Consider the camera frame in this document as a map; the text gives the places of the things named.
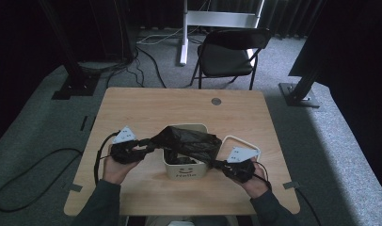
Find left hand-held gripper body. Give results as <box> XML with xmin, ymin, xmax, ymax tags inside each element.
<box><xmin>109</xmin><ymin>125</ymin><xmax>140</xmax><ymax>165</ymax></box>

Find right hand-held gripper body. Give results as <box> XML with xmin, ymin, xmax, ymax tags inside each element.
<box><xmin>225</xmin><ymin>146</ymin><xmax>262</xmax><ymax>184</ymax></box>

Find cream plastic bin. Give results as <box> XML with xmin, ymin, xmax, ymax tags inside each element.
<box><xmin>161</xmin><ymin>122</ymin><xmax>262</xmax><ymax>182</ymax></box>

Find black trash bag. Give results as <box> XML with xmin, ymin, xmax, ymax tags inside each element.
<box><xmin>148</xmin><ymin>125</ymin><xmax>223</xmax><ymax>166</ymax></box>

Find person's left hand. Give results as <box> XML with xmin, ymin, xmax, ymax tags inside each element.
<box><xmin>103</xmin><ymin>154</ymin><xmax>139</xmax><ymax>186</ymax></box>

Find person's right hand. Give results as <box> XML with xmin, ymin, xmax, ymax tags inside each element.
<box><xmin>242</xmin><ymin>159</ymin><xmax>273</xmax><ymax>200</ymax></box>

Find person's legs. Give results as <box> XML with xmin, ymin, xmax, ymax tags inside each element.
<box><xmin>146</xmin><ymin>215</ymin><xmax>239</xmax><ymax>226</ymax></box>

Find black folding chair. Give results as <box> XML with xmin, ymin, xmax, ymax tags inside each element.
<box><xmin>189</xmin><ymin>27</ymin><xmax>272</xmax><ymax>91</ymax></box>

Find dark curtain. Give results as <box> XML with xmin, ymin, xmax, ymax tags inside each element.
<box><xmin>126</xmin><ymin>0</ymin><xmax>325</xmax><ymax>40</ymax></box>
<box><xmin>287</xmin><ymin>0</ymin><xmax>382</xmax><ymax>199</ymax></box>

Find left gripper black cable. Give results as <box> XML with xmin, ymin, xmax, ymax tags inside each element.
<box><xmin>93</xmin><ymin>131</ymin><xmax>121</xmax><ymax>186</ymax></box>

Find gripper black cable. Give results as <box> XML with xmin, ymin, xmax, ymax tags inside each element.
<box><xmin>253</xmin><ymin>160</ymin><xmax>323</xmax><ymax>226</ymax></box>
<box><xmin>93</xmin><ymin>131</ymin><xmax>121</xmax><ymax>186</ymax></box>

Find looped black floor cable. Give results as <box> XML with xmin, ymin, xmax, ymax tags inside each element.
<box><xmin>0</xmin><ymin>148</ymin><xmax>84</xmax><ymax>213</ymax></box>

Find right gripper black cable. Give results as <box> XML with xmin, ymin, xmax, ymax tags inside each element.
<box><xmin>253</xmin><ymin>160</ymin><xmax>323</xmax><ymax>226</ymax></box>

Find bundle of black floor cables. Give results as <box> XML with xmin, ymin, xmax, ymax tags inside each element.
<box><xmin>79</xmin><ymin>46</ymin><xmax>145</xmax><ymax>89</ymax></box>

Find black stand with base plate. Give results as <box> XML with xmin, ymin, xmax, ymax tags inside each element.
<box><xmin>278</xmin><ymin>62</ymin><xmax>322</xmax><ymax>108</ymax></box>
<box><xmin>38</xmin><ymin>0</ymin><xmax>102</xmax><ymax>101</ymax></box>

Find white floor cable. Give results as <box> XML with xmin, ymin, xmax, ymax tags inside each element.
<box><xmin>136</xmin><ymin>27</ymin><xmax>184</xmax><ymax>45</ymax></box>

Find white desk frame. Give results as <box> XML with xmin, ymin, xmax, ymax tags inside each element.
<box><xmin>179</xmin><ymin>0</ymin><xmax>265</xmax><ymax>66</ymax></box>

